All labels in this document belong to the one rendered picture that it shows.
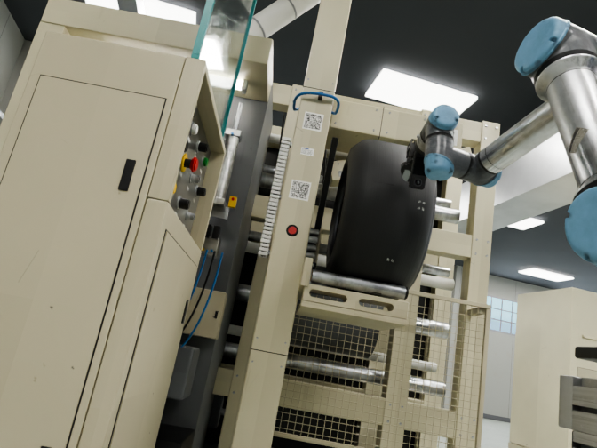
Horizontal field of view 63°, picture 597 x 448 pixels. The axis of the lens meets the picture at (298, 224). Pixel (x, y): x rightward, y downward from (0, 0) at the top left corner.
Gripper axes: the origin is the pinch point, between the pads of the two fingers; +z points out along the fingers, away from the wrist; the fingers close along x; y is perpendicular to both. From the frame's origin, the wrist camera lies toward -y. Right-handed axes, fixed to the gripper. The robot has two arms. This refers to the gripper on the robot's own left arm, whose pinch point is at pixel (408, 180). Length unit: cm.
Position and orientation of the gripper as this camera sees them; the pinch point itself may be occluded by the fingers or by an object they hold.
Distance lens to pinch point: 164.3
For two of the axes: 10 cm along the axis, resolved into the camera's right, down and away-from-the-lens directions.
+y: 1.7, -9.1, 3.8
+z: -0.8, 3.7, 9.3
